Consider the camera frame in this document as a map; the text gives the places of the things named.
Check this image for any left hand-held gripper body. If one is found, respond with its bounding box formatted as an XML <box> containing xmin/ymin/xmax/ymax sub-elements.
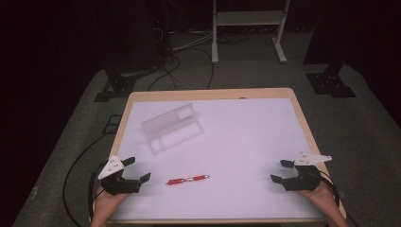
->
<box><xmin>97</xmin><ymin>154</ymin><xmax>142</xmax><ymax>196</ymax></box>

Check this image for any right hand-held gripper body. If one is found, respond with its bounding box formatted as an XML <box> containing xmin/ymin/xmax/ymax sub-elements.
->
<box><xmin>281</xmin><ymin>151</ymin><xmax>333</xmax><ymax>192</ymax></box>

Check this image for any red pen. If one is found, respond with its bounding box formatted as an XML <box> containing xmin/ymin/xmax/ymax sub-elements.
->
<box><xmin>166</xmin><ymin>174</ymin><xmax>210</xmax><ymax>186</ymax></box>

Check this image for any clear plastic pencil case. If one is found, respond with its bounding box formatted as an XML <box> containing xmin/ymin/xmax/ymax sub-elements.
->
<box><xmin>140</xmin><ymin>102</ymin><xmax>205</xmax><ymax>155</ymax></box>

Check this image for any person's left hand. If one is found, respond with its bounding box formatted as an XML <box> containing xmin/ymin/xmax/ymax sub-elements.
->
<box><xmin>93</xmin><ymin>184</ymin><xmax>130</xmax><ymax>224</ymax></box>

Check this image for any person's right hand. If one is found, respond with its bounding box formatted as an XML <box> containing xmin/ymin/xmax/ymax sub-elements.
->
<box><xmin>298</xmin><ymin>182</ymin><xmax>340</xmax><ymax>218</ymax></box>

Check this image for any white table mat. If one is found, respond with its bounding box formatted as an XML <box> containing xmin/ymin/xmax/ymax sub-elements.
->
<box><xmin>111</xmin><ymin>97</ymin><xmax>325</xmax><ymax>221</ymax></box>

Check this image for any black stand base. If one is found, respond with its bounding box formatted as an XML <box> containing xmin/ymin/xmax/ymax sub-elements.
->
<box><xmin>305</xmin><ymin>64</ymin><xmax>357</xmax><ymax>98</ymax></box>
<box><xmin>94</xmin><ymin>70</ymin><xmax>138</xmax><ymax>103</ymax></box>

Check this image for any white metal stand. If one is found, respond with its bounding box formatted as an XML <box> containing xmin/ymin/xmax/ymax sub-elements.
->
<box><xmin>211</xmin><ymin>0</ymin><xmax>291</xmax><ymax>65</ymax></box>

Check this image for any black cable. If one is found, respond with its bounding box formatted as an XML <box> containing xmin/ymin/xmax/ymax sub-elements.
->
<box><xmin>61</xmin><ymin>131</ymin><xmax>112</xmax><ymax>227</ymax></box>
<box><xmin>320</xmin><ymin>170</ymin><xmax>360</xmax><ymax>227</ymax></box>

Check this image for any bundle of floor cables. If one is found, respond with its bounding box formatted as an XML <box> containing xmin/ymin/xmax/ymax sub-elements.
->
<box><xmin>147</xmin><ymin>26</ymin><xmax>250</xmax><ymax>92</ymax></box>

